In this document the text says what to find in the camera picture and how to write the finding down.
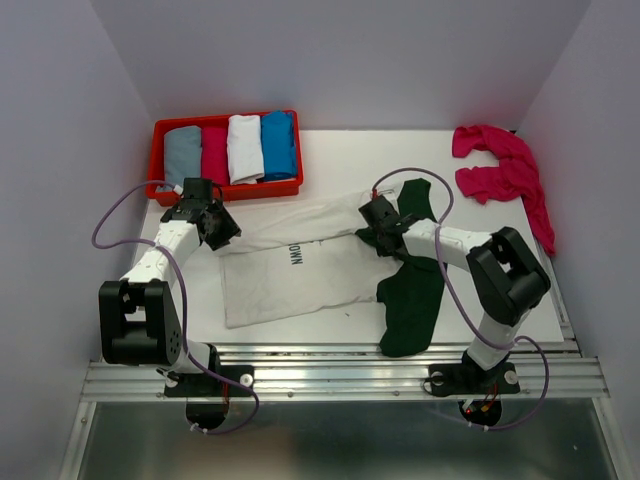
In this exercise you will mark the magenta crumpled t-shirt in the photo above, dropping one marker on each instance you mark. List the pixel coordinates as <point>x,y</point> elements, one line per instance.
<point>516,175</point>

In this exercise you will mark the grey rolled t-shirt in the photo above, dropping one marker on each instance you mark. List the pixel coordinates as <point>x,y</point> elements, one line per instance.
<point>182,154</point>

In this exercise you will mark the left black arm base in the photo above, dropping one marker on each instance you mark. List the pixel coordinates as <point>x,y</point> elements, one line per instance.
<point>204,386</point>

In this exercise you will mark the white rolled t-shirt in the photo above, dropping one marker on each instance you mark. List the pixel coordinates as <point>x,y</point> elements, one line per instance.
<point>244,149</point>

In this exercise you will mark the blue rolled t-shirt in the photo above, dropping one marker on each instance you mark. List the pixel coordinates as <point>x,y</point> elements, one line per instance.
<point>278,146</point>

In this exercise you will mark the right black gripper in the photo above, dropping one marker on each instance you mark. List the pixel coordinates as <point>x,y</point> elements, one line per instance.
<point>380,251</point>

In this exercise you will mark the cream and green t-shirt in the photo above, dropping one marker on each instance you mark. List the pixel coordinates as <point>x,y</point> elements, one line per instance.
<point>302,257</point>

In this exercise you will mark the magenta rolled t-shirt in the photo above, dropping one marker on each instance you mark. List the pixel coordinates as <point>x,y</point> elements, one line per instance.
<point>214,159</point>

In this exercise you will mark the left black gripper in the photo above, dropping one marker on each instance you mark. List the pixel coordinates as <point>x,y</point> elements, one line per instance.
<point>229,229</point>

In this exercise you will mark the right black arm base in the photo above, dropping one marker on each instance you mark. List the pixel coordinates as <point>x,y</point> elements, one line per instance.
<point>466,378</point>

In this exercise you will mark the red plastic tray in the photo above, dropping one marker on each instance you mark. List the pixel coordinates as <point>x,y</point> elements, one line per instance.
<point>164,192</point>

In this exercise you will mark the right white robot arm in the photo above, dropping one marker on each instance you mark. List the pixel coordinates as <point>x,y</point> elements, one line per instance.
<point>507,276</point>

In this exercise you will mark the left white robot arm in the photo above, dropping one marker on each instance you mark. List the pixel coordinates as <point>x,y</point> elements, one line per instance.
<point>143,315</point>

